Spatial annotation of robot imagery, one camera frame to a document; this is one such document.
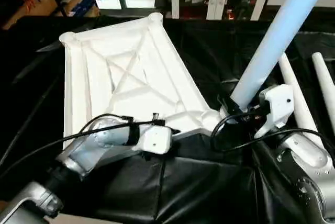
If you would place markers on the white plastic table top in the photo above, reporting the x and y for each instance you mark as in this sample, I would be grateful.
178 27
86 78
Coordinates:
131 77

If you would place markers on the light brown wooden shelf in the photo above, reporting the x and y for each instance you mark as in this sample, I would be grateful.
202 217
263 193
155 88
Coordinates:
34 12

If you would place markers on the black mat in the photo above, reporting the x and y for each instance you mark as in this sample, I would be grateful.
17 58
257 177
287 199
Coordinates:
209 182

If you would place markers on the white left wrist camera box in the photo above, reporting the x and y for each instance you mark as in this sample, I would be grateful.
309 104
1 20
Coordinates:
157 140

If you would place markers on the blue printed package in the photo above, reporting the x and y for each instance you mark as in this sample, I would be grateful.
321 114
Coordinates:
83 5

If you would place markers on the white plastic table leg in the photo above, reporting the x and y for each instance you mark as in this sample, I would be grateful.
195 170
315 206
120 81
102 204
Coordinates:
274 38
290 77
324 82

